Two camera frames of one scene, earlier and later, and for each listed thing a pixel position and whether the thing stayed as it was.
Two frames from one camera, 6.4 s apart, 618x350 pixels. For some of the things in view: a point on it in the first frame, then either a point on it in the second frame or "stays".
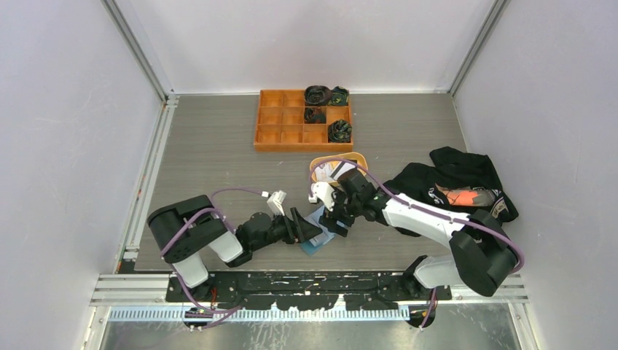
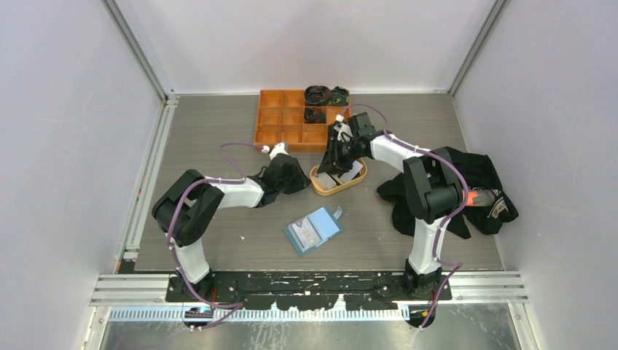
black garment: x=458 y=180 stays
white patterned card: x=323 y=171 stays
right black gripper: x=331 y=220 to x=331 y=161
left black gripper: x=305 y=228 to x=301 y=180
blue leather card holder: x=312 y=245 stays
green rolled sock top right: x=339 y=96 stays
